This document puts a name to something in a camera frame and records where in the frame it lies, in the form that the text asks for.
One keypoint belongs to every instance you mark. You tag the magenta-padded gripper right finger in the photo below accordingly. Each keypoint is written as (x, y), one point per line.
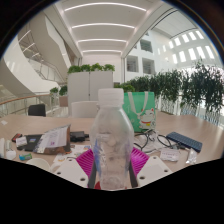
(153, 170)

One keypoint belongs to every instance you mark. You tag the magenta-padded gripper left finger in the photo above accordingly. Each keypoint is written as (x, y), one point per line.
(70, 173)

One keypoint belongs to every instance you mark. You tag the clear plastic water bottle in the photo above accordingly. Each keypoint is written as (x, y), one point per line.
(111, 143)

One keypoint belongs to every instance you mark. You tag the white printed label card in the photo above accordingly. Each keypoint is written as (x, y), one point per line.
(170, 155)

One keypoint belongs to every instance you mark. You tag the white sticker sheet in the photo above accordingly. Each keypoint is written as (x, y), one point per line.
(78, 149)

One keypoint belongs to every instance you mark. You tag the black charger box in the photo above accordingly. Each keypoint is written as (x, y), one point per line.
(77, 135)

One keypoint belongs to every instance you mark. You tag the open printed magazine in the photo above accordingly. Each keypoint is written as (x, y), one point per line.
(53, 138)

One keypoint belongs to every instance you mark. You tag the clear plastic packet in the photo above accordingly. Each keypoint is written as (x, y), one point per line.
(191, 156)

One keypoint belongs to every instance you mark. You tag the dark blue keyboard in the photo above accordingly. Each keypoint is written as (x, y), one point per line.
(184, 141)

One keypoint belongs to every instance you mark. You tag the small green packet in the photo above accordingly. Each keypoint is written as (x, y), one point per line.
(25, 156)

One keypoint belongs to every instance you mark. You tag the green tote bag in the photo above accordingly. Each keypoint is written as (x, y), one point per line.
(141, 110)

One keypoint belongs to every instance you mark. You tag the white computer mouse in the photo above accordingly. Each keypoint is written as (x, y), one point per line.
(10, 155)

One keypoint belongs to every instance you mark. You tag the red and black small box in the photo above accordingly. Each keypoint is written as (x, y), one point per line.
(16, 137)

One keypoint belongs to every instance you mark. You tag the white chair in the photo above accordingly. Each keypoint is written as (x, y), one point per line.
(83, 109)

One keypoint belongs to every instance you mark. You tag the black chair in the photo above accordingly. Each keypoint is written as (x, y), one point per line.
(37, 110)

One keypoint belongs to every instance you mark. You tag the potted green plants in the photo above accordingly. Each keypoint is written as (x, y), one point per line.
(62, 90)

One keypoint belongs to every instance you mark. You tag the white paper sheet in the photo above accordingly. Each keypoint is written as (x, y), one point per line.
(3, 122)

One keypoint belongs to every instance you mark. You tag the glass railing with wooden handrail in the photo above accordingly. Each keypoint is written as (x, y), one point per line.
(20, 103)

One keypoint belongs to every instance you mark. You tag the green plant hedge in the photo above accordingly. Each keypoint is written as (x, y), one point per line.
(186, 88)

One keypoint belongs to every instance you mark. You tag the white cabinet with plants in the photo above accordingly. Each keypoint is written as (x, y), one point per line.
(88, 86)

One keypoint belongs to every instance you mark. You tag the ceiling light strips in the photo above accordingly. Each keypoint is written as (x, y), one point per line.
(103, 25)

